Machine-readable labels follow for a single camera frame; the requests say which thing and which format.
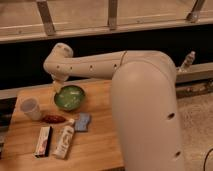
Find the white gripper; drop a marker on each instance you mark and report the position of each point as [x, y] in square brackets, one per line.
[57, 86]

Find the white ceramic cup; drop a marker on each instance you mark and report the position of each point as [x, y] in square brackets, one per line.
[30, 107]

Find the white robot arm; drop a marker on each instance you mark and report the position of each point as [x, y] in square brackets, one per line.
[143, 102]

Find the green ceramic bowl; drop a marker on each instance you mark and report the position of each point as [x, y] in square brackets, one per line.
[69, 98]

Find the blue sponge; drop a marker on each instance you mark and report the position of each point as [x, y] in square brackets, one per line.
[81, 124]

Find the white lotion bottle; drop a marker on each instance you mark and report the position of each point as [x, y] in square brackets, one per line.
[65, 139]

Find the wooden table board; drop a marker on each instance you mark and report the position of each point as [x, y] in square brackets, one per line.
[95, 150]

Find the small clear bottle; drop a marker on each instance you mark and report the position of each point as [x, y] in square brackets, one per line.
[188, 61]

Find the left metal railing post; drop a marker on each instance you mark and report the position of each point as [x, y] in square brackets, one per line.
[46, 18]

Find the metal railing post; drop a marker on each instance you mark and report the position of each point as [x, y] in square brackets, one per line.
[193, 15]
[46, 18]
[112, 14]

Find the middle metal railing post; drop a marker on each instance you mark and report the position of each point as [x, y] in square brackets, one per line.
[112, 14]

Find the right metal railing post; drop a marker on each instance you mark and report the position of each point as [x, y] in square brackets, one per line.
[193, 15]

